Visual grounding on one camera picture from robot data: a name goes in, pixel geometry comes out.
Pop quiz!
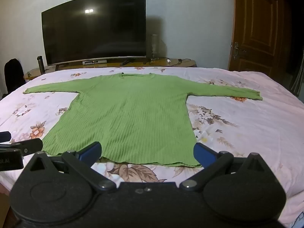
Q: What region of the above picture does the wooden television cabinet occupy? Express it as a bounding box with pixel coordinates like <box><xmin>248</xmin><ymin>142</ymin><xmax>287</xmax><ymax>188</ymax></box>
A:
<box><xmin>23</xmin><ymin>58</ymin><xmax>197</xmax><ymax>80</ymax></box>

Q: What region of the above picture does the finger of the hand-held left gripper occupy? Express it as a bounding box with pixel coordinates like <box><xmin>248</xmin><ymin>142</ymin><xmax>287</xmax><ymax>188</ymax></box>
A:
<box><xmin>0</xmin><ymin>138</ymin><xmax>44</xmax><ymax>158</ymax></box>
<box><xmin>0</xmin><ymin>131</ymin><xmax>12</xmax><ymax>143</ymax></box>

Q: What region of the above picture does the metal door handle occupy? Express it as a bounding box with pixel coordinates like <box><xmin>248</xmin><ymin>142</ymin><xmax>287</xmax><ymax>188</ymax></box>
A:
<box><xmin>231</xmin><ymin>42</ymin><xmax>248</xmax><ymax>60</ymax></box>

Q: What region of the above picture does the grey curtain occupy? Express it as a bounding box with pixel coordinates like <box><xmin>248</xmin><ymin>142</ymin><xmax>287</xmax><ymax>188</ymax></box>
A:
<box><xmin>291</xmin><ymin>52</ymin><xmax>304</xmax><ymax>98</ymax></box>

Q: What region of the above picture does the large black curved television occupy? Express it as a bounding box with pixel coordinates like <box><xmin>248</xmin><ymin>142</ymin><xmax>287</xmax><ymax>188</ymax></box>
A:
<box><xmin>41</xmin><ymin>0</ymin><xmax>147</xmax><ymax>71</ymax></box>

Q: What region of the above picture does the green ribbed knit sweater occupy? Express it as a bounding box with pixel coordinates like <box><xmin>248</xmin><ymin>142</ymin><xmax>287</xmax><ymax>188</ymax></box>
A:
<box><xmin>22</xmin><ymin>73</ymin><xmax>264</xmax><ymax>168</ymax></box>

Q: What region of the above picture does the black chair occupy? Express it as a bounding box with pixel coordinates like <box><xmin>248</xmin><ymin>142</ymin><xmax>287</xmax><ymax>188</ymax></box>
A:
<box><xmin>4</xmin><ymin>58</ymin><xmax>26</xmax><ymax>93</ymax></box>

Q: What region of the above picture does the black thermos bottle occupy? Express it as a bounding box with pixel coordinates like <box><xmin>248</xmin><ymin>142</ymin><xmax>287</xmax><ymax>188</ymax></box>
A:
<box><xmin>36</xmin><ymin>55</ymin><xmax>46</xmax><ymax>74</ymax></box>

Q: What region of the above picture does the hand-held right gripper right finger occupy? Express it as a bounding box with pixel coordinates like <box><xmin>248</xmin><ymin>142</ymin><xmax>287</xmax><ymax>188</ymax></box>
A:
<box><xmin>179</xmin><ymin>143</ymin><xmax>274</xmax><ymax>192</ymax></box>

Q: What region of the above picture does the brown wooden door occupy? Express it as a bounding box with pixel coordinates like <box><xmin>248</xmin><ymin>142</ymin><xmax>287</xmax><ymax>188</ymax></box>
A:
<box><xmin>228</xmin><ymin>0</ymin><xmax>285</xmax><ymax>79</ymax></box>

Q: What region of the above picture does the black cable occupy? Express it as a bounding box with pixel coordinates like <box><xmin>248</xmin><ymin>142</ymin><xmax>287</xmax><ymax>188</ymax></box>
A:
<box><xmin>149</xmin><ymin>57</ymin><xmax>192</xmax><ymax>65</ymax></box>

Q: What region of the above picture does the floral pink bed sheet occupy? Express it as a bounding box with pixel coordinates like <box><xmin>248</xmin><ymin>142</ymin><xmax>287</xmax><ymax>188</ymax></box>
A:
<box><xmin>0</xmin><ymin>66</ymin><xmax>304</xmax><ymax>228</ymax></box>

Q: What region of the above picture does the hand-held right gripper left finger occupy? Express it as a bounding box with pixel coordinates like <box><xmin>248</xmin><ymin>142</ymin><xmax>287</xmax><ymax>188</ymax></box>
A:
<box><xmin>26</xmin><ymin>141</ymin><xmax>117</xmax><ymax>193</ymax></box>

